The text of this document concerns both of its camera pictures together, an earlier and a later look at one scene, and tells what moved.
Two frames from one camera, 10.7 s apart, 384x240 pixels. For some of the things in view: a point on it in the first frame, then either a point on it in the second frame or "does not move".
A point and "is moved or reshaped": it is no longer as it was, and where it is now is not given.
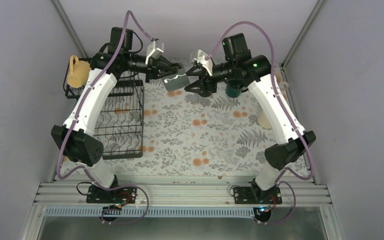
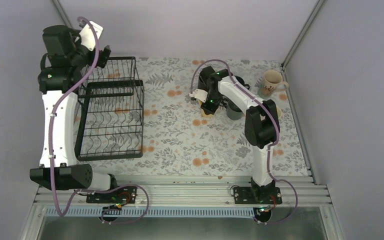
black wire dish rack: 121,131 does not move
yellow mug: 80,71 is moved or reshaped
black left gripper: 153,68 -> 102,61
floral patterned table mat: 188,134 does not move
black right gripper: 202,84 -> 209,110
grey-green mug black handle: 177,81 -> 233,111
